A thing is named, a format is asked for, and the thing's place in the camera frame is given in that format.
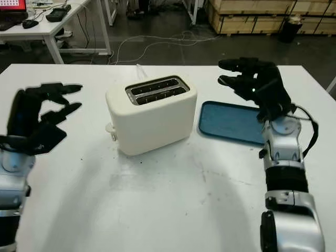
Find white office desk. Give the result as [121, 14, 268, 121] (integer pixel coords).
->
[0, 0, 113, 65]

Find black laptop with red screen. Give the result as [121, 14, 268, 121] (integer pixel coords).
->
[0, 0, 28, 31]

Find black trash bin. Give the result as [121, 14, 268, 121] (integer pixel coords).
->
[278, 14, 303, 44]

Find white cable on floor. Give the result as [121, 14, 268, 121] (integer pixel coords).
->
[108, 29, 222, 65]

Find black handheld device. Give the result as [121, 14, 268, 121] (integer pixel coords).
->
[45, 3, 72, 23]

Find white table frame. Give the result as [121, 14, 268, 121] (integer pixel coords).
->
[104, 0, 200, 27]

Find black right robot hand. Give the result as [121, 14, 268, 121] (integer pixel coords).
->
[218, 57, 293, 123]

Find stacked wooden crates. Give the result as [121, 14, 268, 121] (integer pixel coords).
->
[206, 0, 336, 35]

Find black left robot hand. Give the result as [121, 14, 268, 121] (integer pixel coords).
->
[6, 82, 83, 140]

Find white two-slot toaster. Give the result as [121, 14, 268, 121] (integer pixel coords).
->
[105, 75, 198, 156]

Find blue plastic tray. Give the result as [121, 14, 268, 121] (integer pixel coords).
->
[197, 100, 269, 146]

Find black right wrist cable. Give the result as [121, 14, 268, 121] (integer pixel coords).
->
[288, 104, 320, 159]

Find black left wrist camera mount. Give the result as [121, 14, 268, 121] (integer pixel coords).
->
[0, 122, 68, 156]

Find black computer mouse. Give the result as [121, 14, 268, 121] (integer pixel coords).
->
[22, 18, 40, 29]

